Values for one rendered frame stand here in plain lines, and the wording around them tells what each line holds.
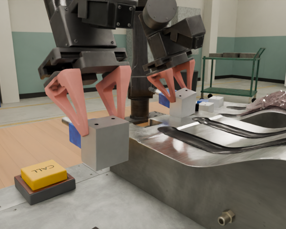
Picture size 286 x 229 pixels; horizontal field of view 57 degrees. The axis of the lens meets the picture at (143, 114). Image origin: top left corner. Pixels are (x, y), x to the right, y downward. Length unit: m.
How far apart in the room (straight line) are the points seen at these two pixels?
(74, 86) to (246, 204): 0.24
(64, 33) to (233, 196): 0.28
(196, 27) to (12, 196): 0.45
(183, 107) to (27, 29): 5.38
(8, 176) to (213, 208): 0.40
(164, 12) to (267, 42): 8.23
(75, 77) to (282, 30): 8.30
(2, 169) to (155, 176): 0.33
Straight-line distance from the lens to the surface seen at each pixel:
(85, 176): 0.54
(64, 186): 0.49
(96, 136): 0.31
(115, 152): 0.34
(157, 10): 0.52
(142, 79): 0.84
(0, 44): 5.47
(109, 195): 0.47
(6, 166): 0.64
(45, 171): 0.50
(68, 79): 0.30
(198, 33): 0.53
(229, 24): 9.14
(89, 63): 0.32
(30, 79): 5.87
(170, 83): 0.56
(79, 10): 0.32
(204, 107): 0.77
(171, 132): 0.51
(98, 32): 0.35
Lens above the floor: 1.05
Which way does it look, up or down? 15 degrees down
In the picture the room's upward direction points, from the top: straight up
